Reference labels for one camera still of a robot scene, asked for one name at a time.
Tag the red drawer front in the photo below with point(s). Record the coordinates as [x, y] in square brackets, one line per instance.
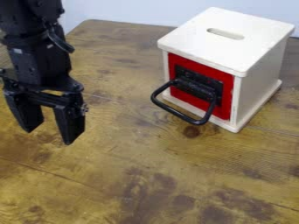
[224, 110]

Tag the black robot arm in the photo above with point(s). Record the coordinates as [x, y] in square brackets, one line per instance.
[29, 14]

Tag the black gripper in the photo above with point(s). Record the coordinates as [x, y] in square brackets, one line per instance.
[39, 80]

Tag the white wooden box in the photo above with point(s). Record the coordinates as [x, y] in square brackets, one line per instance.
[242, 45]

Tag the black metal drawer handle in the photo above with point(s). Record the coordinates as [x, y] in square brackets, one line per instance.
[196, 88]

